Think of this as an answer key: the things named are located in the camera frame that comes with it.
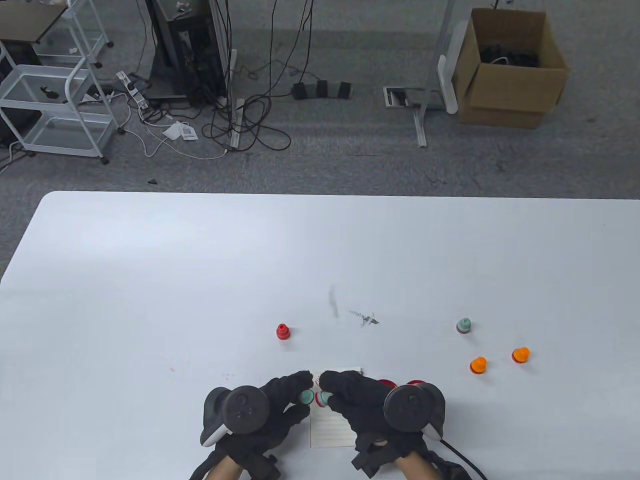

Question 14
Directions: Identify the metal desk leg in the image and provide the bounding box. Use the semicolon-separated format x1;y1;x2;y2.
227;48;247;152
411;0;458;148

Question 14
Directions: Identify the person's left forearm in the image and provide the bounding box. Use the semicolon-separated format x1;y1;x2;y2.
205;457;241;480

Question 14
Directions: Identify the tangle of black cables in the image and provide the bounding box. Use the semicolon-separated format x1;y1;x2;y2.
479;43;542;69

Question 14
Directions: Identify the white rolling cart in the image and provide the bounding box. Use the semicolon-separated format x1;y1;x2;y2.
0;0;127;166

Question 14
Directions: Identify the person's right forearm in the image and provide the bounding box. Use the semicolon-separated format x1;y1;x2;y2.
395;455;436;480

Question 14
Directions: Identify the grey power strip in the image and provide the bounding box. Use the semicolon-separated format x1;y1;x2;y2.
292;82;357;100

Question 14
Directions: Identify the person's left hand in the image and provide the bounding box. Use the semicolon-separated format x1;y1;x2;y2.
227;370;315;455

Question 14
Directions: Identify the white lined spiral notebook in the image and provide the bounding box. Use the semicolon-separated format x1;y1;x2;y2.
309;367;365;449

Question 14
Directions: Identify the white power strip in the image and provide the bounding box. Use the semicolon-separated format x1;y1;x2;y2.
116;70;152;111

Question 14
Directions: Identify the white plastic panel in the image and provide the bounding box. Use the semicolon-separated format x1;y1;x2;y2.
437;20;472;116

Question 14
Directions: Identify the black cable bundle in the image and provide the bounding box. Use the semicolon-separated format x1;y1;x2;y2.
202;0;321;152

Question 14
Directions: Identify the brown cardboard box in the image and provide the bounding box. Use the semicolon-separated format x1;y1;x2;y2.
451;7;571;130

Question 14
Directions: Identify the brown wooden board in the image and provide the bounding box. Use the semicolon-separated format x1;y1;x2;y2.
0;1;69;44

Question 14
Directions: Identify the person's right hand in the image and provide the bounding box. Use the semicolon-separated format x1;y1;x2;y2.
319;370;427;458

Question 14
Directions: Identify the black computer tower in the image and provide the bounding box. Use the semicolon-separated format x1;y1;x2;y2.
144;0;230;107

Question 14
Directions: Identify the metal floor socket box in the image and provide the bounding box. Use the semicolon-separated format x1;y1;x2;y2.
383;86;447;111

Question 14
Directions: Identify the white cable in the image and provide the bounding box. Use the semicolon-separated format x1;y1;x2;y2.
118;102;232;162

